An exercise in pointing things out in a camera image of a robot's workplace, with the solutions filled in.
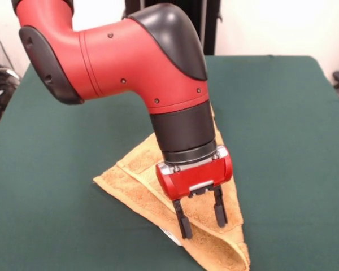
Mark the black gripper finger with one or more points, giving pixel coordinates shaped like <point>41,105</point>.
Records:
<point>221,209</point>
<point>184,223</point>

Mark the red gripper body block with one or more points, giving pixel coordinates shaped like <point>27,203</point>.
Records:
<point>197,178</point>

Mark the tan terry towel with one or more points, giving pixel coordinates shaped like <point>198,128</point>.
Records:
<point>141,180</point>

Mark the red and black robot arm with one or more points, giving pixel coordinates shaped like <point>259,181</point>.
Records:
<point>124,62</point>

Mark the dark green table cloth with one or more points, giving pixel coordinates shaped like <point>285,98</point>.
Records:
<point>45,197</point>

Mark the black upright stand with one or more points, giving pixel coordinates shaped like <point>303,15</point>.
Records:
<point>212,28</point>

